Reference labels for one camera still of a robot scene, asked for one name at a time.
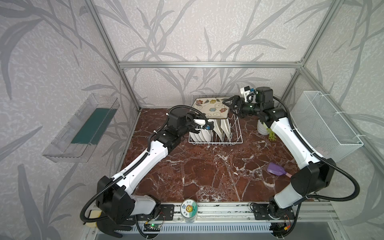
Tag square floral plate black rim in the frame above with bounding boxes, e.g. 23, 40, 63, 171
192, 97, 229, 119

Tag square white plate black rim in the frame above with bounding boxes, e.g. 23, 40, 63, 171
209, 119, 224, 142

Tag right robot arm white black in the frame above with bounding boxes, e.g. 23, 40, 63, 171
223, 87, 361, 220

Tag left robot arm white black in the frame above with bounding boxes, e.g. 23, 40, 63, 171
80, 105, 214, 226

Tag round white plate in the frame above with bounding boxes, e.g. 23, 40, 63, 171
201, 129, 213, 143
195, 134, 201, 142
190, 133, 196, 143
197, 130, 206, 143

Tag square white plate rear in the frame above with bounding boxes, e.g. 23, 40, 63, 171
221, 119, 232, 142

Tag white pot artificial flowers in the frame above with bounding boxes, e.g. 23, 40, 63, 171
257, 120, 277, 141

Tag round tape roll green label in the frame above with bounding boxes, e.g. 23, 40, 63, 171
180, 199, 198, 223

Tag left green circuit board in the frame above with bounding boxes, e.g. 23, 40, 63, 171
144, 222, 162, 232

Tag yellow sponge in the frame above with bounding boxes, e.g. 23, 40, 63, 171
84, 210, 101, 228

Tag black glove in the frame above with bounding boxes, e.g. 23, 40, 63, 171
96, 219, 135, 238

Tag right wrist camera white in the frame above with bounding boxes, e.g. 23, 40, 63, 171
240, 86, 255, 103

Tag white wire dish rack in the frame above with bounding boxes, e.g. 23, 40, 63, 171
189, 95, 243, 146

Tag white mesh wall basket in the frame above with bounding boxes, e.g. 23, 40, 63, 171
291, 91, 364, 162

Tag purple scoop pink handle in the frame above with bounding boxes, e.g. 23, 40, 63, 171
267, 162, 293, 178

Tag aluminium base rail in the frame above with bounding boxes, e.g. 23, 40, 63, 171
80, 201, 343, 240

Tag clear plastic wall shelf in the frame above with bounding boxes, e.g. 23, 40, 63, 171
43, 94, 120, 163

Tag right circuit board wires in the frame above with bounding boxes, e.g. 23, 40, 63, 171
269, 221, 293, 238

